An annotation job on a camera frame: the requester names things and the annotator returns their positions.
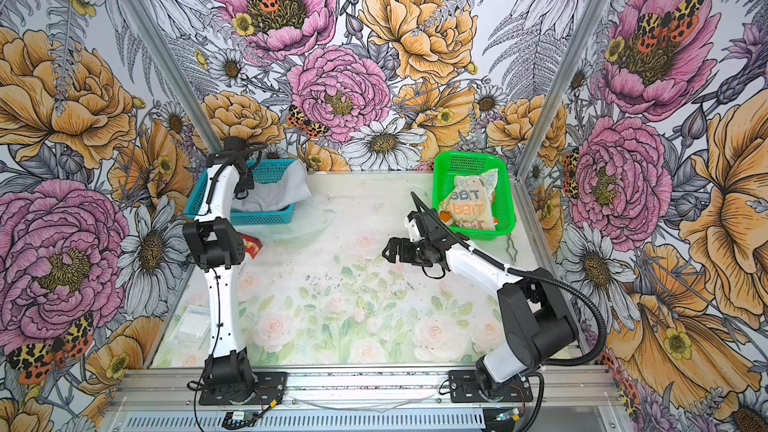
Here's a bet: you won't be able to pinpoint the light grey towel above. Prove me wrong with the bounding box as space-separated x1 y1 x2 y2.
232 159 311 212

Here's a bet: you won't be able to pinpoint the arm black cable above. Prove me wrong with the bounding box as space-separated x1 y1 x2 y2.
187 143 265 432
410 191 608 432

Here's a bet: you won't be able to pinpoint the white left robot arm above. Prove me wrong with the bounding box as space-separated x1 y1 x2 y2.
183 137 257 405

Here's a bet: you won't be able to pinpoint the small metal wire clip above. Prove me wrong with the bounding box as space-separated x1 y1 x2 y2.
506 235 518 265

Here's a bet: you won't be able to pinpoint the right aluminium frame post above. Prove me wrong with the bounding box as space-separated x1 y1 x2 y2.
519 0 631 160

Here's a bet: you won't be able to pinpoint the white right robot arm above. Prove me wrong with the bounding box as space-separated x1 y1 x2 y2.
382 210 578 398

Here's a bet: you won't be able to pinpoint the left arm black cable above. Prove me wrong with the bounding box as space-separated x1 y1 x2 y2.
187 143 265 432

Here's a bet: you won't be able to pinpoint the left aluminium frame post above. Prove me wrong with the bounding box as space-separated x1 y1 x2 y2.
119 0 222 152

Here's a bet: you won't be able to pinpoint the aluminium frame post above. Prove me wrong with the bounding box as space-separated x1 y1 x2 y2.
519 0 631 160
119 0 222 152

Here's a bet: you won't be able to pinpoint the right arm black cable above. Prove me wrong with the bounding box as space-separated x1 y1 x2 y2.
410 191 608 432

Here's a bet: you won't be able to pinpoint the teal plastic basket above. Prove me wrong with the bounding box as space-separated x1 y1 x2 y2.
184 159 311 228

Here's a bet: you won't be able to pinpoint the printed cream towel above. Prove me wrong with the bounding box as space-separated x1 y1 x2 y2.
438 169 498 231

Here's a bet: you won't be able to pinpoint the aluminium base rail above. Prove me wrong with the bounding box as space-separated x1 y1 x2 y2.
102 365 633 431

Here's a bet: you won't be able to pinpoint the red and white carton box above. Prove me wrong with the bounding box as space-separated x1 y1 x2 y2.
241 234 263 258

